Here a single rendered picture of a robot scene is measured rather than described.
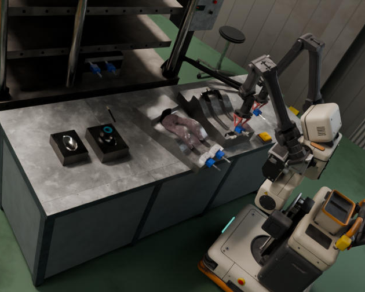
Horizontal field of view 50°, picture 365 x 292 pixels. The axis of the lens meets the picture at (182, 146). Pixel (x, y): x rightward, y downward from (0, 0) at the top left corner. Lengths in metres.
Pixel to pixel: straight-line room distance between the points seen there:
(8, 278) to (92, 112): 1.07
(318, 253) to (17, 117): 1.74
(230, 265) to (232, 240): 0.19
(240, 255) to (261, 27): 3.01
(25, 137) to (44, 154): 0.15
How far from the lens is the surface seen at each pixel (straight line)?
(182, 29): 2.70
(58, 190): 1.93
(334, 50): 4.52
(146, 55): 3.04
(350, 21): 4.42
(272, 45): 4.92
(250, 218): 2.90
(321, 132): 2.07
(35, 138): 2.14
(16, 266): 2.62
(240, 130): 2.35
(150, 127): 2.27
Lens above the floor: 2.31
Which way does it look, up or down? 40 degrees down
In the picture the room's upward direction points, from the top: 24 degrees clockwise
